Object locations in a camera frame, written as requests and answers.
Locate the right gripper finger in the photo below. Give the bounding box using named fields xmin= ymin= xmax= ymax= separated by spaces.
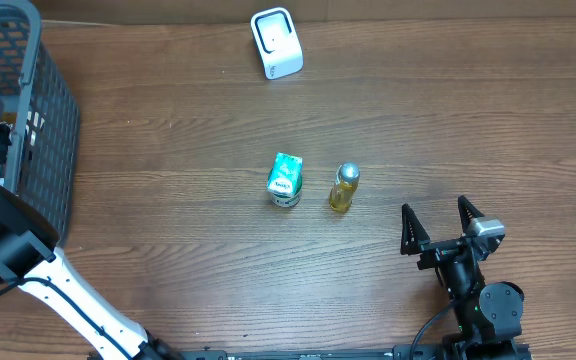
xmin=458 ymin=195 xmax=485 ymax=234
xmin=400 ymin=204 xmax=431 ymax=255

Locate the green lidded jar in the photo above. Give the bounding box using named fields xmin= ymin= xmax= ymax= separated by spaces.
xmin=266 ymin=152 xmax=303 ymax=208

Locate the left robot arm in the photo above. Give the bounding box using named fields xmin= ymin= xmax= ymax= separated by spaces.
xmin=0 ymin=185 xmax=182 ymax=359

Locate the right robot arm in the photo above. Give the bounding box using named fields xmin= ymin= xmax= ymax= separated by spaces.
xmin=393 ymin=196 xmax=532 ymax=360

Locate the white barcode scanner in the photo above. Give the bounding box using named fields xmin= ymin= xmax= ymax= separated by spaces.
xmin=250 ymin=7 xmax=304 ymax=80

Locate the grey plastic mesh basket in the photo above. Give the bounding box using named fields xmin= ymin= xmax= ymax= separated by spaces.
xmin=0 ymin=0 xmax=80 ymax=237

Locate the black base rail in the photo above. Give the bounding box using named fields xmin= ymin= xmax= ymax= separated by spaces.
xmin=177 ymin=343 xmax=534 ymax=360

